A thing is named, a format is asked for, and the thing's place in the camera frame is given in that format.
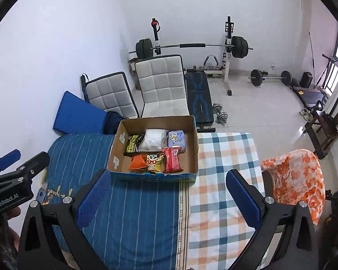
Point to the orange snack packet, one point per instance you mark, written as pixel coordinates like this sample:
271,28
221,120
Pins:
137,163

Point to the orange floral blanket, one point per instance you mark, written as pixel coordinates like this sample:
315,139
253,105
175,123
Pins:
295,174

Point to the black wipes packet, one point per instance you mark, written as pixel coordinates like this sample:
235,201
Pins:
132,144

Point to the light blue tissue packet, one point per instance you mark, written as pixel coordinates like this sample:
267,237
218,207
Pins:
176,140

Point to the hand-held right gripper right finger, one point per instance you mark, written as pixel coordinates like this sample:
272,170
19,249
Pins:
243,198

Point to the dark wooden chair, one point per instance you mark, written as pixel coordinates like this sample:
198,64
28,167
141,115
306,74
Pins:
326,123

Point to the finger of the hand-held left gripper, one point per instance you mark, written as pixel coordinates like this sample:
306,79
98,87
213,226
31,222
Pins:
33,163
8,156

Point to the white barbell rack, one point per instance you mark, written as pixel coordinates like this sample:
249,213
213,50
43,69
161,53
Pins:
228,62

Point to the long barbell with black plates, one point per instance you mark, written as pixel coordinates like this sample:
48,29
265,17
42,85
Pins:
191,45

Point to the blue foam mat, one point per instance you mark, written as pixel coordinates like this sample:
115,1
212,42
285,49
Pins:
79,112

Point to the black speaker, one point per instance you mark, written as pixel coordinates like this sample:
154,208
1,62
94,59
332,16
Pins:
306,79

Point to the blue striped blanket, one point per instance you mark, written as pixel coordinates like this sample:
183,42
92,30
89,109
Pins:
135,216

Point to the yellow cartoon snack packet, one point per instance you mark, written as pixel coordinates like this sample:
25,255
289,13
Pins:
155,163

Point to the cardboard box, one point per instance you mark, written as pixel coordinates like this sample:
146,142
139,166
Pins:
117,157

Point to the white plastic bag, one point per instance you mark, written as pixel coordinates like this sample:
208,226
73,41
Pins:
153,140

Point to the black weight bench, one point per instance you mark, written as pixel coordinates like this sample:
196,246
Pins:
198,95

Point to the treadmill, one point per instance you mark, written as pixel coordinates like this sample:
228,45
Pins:
309,95

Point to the plaid bed sheet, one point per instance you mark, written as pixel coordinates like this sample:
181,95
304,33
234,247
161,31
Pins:
214,202

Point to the pair of shoes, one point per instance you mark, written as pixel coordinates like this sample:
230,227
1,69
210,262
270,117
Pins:
305,113

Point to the small brass object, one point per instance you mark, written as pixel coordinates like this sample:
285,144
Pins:
44,177

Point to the person's left hand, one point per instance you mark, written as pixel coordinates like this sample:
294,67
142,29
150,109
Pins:
12,213

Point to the white padded chair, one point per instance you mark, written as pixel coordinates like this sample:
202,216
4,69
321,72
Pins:
162,87
109,95

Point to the red snack packet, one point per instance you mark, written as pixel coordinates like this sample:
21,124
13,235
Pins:
173,160

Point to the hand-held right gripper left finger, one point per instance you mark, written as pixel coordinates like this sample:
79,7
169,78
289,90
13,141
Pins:
94,198

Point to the thin black rod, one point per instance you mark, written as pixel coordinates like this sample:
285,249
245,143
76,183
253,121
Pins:
312,53

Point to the short barbell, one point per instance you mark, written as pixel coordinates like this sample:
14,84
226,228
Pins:
256,78

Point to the chrome dumbbell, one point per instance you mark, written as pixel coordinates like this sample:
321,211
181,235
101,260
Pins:
217,108
222,117

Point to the dark blue cloth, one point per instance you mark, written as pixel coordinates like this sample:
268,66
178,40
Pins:
112,123

